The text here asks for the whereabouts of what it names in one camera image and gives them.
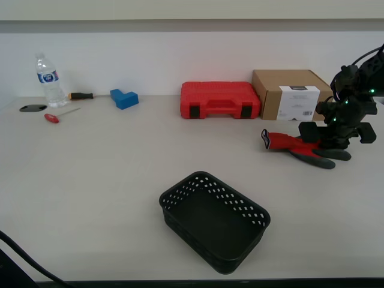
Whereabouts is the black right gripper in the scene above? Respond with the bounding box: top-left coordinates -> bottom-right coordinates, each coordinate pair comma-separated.
298,98 -> 378,150

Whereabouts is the red and grey work glove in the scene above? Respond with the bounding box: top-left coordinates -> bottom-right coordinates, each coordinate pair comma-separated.
260,128 -> 352,170

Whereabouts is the black perforated plastic basket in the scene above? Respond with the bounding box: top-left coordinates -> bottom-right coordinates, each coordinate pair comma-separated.
158,170 -> 271,275

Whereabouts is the brown cardboard box white label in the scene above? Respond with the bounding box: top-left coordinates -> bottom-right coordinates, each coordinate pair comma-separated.
251,69 -> 335,122

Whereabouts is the red plastic tool case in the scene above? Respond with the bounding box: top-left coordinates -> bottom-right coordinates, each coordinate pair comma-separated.
180,81 -> 262,121

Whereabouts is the blue plastic block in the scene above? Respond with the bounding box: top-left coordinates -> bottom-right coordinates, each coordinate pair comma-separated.
109,88 -> 140,110

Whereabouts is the clear plastic water bottle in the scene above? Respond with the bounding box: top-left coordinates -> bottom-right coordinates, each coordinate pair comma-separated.
34,52 -> 68,109

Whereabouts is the black round table grommet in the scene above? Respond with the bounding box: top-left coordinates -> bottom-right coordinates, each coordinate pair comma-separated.
19,104 -> 49,113

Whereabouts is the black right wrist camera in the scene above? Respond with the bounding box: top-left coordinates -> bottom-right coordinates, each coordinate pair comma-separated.
316,101 -> 341,124

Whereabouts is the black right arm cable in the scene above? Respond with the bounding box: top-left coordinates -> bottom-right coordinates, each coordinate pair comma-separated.
350,44 -> 384,67

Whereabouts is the orange black handled screwdriver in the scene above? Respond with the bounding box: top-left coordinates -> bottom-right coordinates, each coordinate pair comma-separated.
67,92 -> 112,101

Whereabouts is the thick black cable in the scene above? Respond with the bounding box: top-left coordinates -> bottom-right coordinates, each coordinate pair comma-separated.
0,230 -> 72,288

